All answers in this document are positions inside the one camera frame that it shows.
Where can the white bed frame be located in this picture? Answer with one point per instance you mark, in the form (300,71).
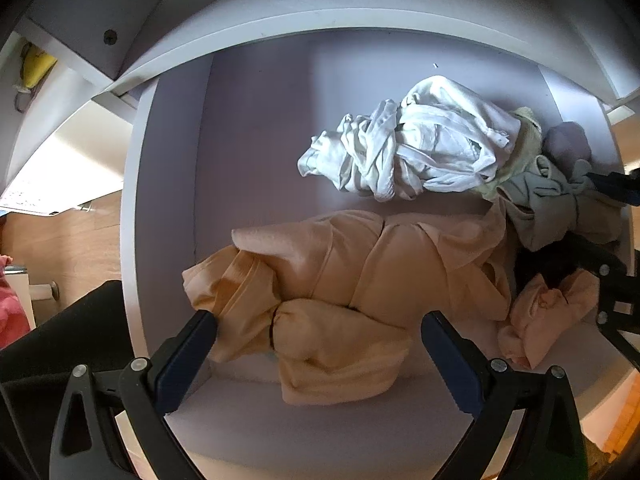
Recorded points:
(300,5)

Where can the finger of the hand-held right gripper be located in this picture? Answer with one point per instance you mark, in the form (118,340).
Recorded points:
(617,295)
(617,187)

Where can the pink cloth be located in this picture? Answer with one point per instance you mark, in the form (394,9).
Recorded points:
(10,310)

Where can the grey-green cloth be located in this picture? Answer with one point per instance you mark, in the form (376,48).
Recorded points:
(545,200)

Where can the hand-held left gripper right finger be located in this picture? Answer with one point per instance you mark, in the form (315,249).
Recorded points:
(452,360)

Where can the white bed drawer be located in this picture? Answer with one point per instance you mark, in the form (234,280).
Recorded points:
(250,135)

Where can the pale lilac sock ball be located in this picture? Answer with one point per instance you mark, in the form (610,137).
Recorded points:
(565,142)

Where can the beige garment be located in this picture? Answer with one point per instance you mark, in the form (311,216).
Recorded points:
(350,270)

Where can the person's left leg black pants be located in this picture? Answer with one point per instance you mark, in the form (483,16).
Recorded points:
(60,330)

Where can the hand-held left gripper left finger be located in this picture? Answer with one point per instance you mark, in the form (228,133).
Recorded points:
(185,360)

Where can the small peach cloth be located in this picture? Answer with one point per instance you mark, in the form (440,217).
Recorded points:
(540,320)

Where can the pale yellow cloth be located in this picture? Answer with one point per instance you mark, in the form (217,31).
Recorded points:
(525,150)

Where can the white garment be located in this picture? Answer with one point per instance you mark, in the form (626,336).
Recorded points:
(425,130)

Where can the dark cloth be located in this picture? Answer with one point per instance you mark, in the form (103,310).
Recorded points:
(532,267)

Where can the white labelled drawer front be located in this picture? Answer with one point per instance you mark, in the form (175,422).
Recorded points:
(75,160)

